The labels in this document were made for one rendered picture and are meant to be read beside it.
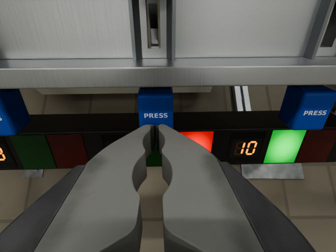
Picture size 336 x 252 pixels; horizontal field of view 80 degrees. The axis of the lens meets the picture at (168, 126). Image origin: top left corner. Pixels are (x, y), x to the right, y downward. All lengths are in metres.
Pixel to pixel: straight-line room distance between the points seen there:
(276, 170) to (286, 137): 0.74
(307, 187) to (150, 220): 0.63
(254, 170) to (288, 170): 0.14
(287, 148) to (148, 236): 0.70
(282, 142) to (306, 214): 0.81
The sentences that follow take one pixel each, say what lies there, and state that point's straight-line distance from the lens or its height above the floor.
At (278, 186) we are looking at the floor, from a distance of 0.95.
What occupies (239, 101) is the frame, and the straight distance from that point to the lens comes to 0.60.
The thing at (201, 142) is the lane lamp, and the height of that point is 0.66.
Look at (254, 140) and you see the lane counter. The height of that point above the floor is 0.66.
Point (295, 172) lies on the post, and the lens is 0.98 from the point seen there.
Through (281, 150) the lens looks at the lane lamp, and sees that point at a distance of 0.21.
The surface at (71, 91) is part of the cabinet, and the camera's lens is 0.90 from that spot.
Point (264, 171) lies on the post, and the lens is 0.92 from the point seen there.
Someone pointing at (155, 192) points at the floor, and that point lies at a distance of 0.83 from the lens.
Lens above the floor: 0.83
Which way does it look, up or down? 73 degrees down
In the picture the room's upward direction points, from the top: 4 degrees clockwise
